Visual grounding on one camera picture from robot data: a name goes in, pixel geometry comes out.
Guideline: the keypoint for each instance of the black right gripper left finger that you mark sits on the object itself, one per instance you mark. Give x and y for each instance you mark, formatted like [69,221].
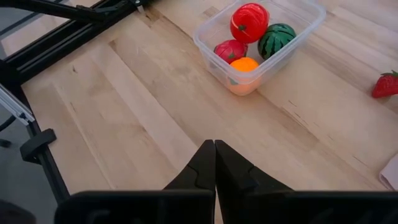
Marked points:
[202,174]

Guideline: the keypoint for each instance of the green striped toy watermelon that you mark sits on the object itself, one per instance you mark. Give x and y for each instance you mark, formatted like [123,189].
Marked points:
[276,40]

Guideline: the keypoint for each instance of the clear plastic tupperware container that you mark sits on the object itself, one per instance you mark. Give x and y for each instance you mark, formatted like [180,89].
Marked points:
[217,31]

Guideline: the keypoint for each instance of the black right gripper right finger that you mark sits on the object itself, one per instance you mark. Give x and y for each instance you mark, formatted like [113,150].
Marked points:
[231,177]

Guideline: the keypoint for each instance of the orange toy fruit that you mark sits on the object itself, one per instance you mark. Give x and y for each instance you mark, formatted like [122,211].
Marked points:
[244,67]

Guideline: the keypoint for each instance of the red toy strawberry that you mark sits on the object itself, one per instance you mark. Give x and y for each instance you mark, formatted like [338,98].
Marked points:
[385,85]

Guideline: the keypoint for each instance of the bright red toy tomato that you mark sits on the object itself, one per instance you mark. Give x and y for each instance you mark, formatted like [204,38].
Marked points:
[250,21]

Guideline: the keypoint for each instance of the beige folded cloth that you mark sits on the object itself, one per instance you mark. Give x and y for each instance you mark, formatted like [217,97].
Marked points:
[390,174]

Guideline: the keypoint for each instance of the black aluminium table frame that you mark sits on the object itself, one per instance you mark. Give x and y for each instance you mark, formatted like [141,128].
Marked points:
[62,37]

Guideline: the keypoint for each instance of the black frame clamp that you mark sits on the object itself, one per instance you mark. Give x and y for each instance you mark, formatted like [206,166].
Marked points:
[37,146]

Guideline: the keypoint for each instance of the silver metal bracket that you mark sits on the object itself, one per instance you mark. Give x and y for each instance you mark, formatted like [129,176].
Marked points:
[15,105]

